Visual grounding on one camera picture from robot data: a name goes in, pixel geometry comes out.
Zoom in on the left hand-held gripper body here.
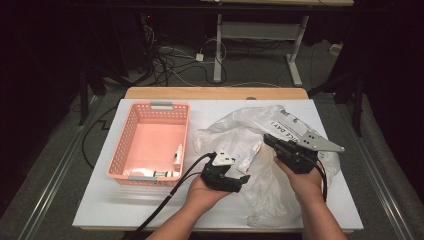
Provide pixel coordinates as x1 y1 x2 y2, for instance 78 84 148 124
199 149 243 194

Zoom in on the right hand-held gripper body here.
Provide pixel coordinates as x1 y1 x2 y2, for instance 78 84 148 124
276 130 345 175

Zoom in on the clear smiley plastic bag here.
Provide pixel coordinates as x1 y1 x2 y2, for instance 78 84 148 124
193 104 342 230

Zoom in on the small white tube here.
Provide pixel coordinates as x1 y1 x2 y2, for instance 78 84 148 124
172 143 184 171

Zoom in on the pink plastic basket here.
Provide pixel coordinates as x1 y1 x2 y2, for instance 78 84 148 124
106 101 191 188

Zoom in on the person's left hand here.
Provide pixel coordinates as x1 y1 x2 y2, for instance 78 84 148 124
184 175 231 214

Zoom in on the person's right hand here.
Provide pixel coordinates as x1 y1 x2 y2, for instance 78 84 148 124
273 156 326 205

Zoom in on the black stand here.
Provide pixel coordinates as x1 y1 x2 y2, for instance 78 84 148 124
78 66 101 126
308 71 365 138

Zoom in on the white board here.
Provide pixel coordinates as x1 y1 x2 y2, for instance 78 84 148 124
72 98 364 231

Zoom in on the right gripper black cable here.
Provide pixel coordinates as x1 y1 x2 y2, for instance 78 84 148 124
313 159 330 203

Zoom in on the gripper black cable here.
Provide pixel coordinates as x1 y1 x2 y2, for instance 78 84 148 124
123 151 216 240
313 159 330 203

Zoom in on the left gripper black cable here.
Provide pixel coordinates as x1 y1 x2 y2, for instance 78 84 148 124
123 151 216 240

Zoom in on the metal floor rail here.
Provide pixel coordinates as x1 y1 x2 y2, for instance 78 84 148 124
18 96 101 240
336 103 415 240

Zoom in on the white metal desk frame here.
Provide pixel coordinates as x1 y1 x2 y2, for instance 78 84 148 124
213 13 310 87

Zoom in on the tangle of floor cables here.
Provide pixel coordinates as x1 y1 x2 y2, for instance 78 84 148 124
143 24 228 88

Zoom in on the black floor cable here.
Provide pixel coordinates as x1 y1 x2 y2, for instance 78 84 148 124
81 106 118 170

